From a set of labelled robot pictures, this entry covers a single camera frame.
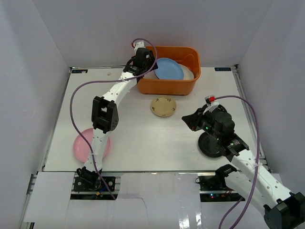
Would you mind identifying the small beige patterned plate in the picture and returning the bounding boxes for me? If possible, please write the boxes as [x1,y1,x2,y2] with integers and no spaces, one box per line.
[150,96,177,117]

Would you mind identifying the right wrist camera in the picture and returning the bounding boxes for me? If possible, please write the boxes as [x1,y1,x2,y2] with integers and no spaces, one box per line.
[204,95,219,114]

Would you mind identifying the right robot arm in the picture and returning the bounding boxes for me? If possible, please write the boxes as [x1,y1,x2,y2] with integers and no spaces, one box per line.
[182,105,305,229]

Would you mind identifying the pink plastic plate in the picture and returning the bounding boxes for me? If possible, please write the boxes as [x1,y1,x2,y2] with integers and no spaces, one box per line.
[73,128,111,163]

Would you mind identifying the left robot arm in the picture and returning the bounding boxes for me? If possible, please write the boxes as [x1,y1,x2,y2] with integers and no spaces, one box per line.
[77,47,158,190]

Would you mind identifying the orange plastic bin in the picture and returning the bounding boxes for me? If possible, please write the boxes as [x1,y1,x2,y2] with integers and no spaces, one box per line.
[137,46,201,96]

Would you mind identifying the glossy black plate front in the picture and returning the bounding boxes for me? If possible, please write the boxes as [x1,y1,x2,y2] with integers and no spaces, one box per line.
[198,132,225,158]

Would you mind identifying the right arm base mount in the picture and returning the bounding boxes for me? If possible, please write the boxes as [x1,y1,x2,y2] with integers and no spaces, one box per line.
[195,175,245,203]

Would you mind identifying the purple cable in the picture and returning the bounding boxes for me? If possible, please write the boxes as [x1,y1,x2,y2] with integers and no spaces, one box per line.
[69,38,158,200]
[218,95,260,229]

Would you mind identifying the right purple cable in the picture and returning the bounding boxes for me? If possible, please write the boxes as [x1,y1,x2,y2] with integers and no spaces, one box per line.
[218,95,260,229]

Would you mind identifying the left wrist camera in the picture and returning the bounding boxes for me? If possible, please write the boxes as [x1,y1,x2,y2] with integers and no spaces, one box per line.
[132,40,146,54]

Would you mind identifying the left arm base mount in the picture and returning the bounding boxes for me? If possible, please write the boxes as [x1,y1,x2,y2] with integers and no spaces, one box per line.
[70,176,120,200]

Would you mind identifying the cream plastic plate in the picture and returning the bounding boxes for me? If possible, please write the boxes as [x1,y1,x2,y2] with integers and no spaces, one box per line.
[179,64,194,81]

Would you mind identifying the blue plastic plate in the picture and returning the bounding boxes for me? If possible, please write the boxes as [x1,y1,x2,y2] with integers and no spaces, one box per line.
[154,58,184,80]

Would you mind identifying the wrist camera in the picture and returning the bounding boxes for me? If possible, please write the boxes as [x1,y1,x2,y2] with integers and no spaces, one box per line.
[132,40,146,54]
[204,95,219,114]

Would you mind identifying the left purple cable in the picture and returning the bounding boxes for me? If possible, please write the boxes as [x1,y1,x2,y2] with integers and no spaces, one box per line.
[69,38,158,200]

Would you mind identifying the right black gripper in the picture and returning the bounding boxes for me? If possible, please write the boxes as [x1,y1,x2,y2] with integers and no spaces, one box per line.
[182,107,222,141]

